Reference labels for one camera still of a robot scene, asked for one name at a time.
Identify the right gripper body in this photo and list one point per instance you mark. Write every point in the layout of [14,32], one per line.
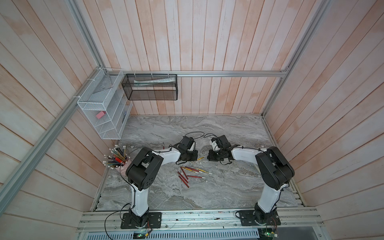
[215,155]

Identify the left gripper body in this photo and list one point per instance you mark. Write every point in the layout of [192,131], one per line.
[191,156]

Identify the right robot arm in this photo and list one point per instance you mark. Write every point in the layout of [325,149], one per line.
[275,170]

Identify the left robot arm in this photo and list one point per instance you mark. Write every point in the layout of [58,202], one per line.
[143,170]

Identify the red carving knife left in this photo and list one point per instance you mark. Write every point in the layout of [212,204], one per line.
[182,177]

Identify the pink pencil cup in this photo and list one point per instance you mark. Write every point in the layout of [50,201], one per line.
[123,168]

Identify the bundle of pencils in cup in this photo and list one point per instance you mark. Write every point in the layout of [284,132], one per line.
[119,158]

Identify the papers in black basket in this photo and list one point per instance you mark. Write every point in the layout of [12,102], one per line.
[148,82]

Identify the pink eraser block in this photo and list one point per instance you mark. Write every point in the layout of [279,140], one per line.
[100,114]

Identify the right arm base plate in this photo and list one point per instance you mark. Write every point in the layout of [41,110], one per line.
[249,217]

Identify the black wire mesh basket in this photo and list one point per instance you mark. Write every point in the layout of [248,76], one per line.
[149,93]

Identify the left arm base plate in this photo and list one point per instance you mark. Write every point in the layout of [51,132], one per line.
[154,219]

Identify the white wire mesh shelf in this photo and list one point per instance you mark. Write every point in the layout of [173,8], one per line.
[103,92]

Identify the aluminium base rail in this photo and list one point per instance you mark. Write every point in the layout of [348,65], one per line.
[201,220]

